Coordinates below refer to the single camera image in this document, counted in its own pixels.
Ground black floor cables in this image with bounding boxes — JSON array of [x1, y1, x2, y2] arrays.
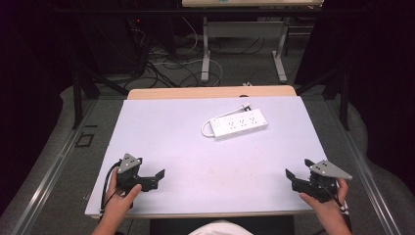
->
[[123, 18, 267, 90]]

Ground white power strip cable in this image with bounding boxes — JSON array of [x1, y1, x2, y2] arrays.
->
[[201, 103, 253, 138]]

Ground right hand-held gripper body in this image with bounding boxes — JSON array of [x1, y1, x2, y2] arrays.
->
[[291, 159, 353, 204]]

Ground white floor cable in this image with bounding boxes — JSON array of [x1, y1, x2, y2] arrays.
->
[[151, 16, 224, 87]]

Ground metal floor rail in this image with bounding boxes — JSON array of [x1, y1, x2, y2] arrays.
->
[[326, 97, 404, 235], [9, 99, 99, 235]]

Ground dark computer tower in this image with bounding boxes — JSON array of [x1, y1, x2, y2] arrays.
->
[[76, 14, 177, 77]]

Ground person's left hand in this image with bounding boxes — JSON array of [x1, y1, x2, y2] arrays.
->
[[103, 167, 144, 220]]

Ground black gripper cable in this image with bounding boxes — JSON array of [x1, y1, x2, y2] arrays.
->
[[99, 162, 135, 214], [317, 180, 354, 233]]

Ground desk with white legs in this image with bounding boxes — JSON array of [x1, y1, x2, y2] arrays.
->
[[181, 0, 325, 84]]

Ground person's right hand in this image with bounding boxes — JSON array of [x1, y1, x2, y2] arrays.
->
[[299, 178, 350, 224]]

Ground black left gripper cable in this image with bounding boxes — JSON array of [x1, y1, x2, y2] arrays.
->
[[99, 162, 135, 214]]

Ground wooden table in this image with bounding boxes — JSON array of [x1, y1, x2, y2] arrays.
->
[[89, 84, 316, 220]]

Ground person's white clothing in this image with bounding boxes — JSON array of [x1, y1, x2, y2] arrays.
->
[[188, 219, 254, 235]]

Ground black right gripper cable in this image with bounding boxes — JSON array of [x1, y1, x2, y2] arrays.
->
[[317, 180, 354, 233]]

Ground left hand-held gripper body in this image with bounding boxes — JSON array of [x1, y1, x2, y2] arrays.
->
[[115, 153, 159, 194]]

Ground white power strip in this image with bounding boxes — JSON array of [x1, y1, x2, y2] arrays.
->
[[208, 108, 269, 142]]

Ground dark curtain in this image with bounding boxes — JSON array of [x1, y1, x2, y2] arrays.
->
[[295, 0, 415, 197], [0, 0, 79, 216]]

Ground white table mat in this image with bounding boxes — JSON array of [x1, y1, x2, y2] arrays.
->
[[84, 95, 328, 217]]

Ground black metal stand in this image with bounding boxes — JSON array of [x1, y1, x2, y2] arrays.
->
[[295, 63, 351, 132], [69, 62, 130, 130]]

